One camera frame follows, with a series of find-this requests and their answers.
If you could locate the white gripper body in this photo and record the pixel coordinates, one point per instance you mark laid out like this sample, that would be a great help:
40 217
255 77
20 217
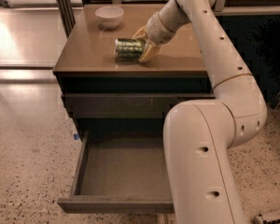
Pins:
156 28

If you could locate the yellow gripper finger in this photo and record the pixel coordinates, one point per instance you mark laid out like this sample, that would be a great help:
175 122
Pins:
141 33
150 49

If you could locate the green soda can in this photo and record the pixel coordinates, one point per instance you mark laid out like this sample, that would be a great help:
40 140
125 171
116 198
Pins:
129 49

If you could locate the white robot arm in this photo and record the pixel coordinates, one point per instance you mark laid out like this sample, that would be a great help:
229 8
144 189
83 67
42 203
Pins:
198 133

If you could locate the brown drawer cabinet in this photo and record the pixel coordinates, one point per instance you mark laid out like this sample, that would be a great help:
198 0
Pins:
87 65

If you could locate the closed top drawer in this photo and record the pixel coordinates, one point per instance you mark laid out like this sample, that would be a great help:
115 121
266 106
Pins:
125 105

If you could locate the open middle drawer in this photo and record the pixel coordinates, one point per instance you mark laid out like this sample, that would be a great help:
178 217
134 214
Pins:
122 174

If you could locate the white ceramic bowl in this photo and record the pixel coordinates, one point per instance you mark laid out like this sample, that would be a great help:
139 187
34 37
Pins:
109 17

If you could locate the blue tape piece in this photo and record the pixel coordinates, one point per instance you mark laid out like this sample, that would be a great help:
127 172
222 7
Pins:
76 136

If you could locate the white power strip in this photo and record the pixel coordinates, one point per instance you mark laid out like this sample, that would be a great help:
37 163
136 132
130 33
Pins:
268 218

